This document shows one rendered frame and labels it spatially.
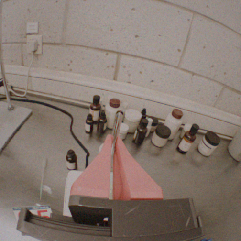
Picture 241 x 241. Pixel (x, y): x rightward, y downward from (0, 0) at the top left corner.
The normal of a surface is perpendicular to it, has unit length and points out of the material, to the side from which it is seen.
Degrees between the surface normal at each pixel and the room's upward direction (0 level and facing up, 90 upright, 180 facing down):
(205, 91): 90
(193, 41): 90
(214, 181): 0
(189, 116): 90
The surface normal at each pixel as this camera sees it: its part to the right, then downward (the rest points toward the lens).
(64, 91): -0.14, 0.60
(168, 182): 0.17, -0.77
